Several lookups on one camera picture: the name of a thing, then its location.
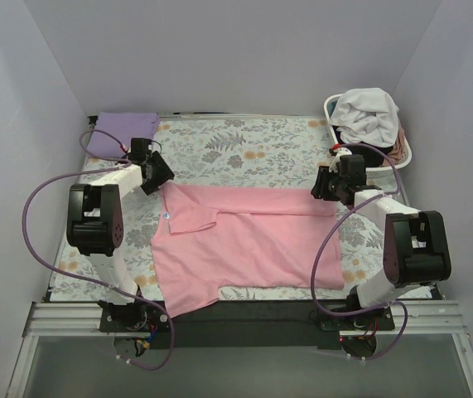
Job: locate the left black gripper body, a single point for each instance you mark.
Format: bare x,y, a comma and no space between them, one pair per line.
160,172

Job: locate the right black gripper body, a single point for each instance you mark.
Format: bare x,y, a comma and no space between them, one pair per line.
324,186

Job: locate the pink t shirt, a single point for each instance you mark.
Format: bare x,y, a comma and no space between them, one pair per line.
213,237

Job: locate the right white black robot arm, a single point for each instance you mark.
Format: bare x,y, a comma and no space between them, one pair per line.
415,249

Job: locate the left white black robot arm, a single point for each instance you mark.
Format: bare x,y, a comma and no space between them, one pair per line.
95,226

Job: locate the black garment in basket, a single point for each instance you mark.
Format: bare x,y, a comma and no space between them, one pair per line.
371,158

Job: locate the white laundry basket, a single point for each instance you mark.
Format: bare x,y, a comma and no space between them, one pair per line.
372,172

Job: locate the brown garment in basket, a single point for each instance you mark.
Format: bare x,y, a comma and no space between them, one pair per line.
398,152

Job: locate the folded purple t shirt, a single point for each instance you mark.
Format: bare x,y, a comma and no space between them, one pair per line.
124,127

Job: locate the white t shirt in basket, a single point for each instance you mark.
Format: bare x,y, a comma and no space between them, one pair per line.
367,116

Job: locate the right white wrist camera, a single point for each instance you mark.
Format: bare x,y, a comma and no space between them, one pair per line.
337,152

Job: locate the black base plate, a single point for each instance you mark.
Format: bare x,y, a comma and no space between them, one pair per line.
248,323

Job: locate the aluminium frame rail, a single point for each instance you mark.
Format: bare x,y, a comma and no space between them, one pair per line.
425,317

